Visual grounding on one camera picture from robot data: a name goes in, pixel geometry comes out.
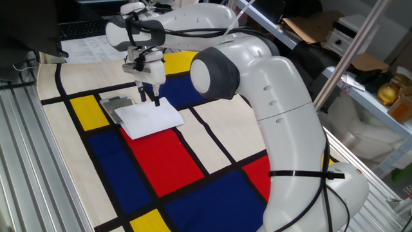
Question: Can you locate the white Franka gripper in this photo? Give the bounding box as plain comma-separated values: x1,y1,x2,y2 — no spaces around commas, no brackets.
125,47,167,108

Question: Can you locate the gold figurine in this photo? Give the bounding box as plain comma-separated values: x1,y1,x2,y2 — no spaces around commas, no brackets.
377,82,400,106

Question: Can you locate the bright green object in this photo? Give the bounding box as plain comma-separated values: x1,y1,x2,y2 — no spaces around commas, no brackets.
391,162,412,183

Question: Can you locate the brown cardboard piece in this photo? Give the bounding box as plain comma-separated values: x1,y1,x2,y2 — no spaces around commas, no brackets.
281,9,345,45

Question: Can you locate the Mondrian pattern tablecloth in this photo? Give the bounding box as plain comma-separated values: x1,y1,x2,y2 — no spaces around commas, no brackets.
35,50,335,232

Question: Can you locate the orange translucent box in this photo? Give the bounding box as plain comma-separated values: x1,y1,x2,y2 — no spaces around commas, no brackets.
387,94,412,124

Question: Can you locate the flat brown cardboard sheet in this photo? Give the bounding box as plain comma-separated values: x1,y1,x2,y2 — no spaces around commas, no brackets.
350,53,390,72

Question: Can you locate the aluminium shelf rail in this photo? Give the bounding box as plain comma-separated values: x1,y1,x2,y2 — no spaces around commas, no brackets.
236,0,412,139

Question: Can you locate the black computer keyboard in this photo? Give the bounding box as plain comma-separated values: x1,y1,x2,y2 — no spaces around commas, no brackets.
57,19,109,41

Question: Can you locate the printed white paper sheet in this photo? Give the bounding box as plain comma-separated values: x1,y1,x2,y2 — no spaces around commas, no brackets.
60,34,128,64

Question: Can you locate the black cable tie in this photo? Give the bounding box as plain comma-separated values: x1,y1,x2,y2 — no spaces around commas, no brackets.
268,169,346,180

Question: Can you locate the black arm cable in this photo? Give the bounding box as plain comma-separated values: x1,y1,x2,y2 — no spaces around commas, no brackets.
124,12,351,232

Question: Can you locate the white drawer box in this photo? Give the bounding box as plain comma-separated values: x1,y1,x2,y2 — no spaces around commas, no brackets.
324,14,380,57

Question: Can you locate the aluminium frame post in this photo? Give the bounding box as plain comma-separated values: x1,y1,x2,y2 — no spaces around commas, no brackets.
312,0,394,113

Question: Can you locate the large black monitor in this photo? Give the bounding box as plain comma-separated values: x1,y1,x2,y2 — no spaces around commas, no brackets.
0,0,70,72

